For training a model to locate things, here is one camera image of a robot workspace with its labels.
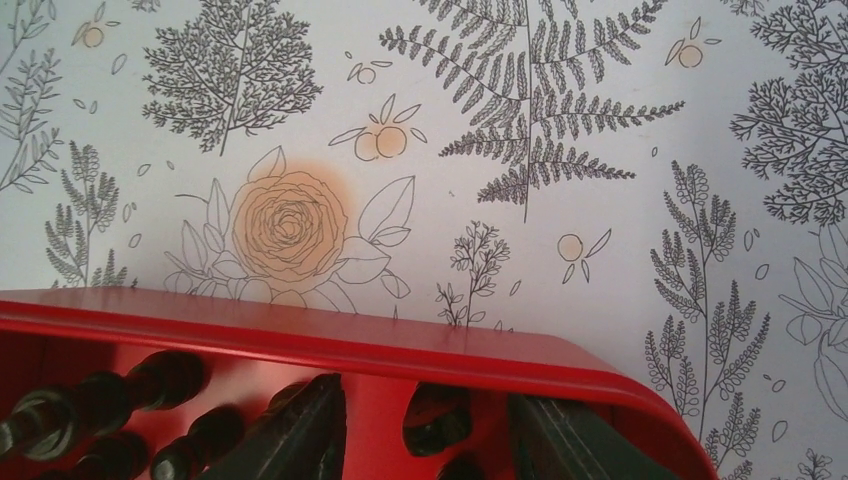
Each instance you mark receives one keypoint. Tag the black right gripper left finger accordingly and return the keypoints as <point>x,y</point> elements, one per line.
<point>304,439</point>

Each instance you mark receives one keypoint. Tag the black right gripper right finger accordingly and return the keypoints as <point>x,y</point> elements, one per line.
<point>564,439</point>

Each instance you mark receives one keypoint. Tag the dark chess pawn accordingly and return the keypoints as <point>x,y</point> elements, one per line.
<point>209,438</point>
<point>437,417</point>

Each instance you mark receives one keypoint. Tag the dark chess piece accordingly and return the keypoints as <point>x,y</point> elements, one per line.
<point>49,422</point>

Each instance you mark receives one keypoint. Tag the red plastic tray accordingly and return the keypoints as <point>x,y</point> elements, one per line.
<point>259,355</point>

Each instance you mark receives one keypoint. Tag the floral patterned table mat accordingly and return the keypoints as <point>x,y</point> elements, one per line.
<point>661,182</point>

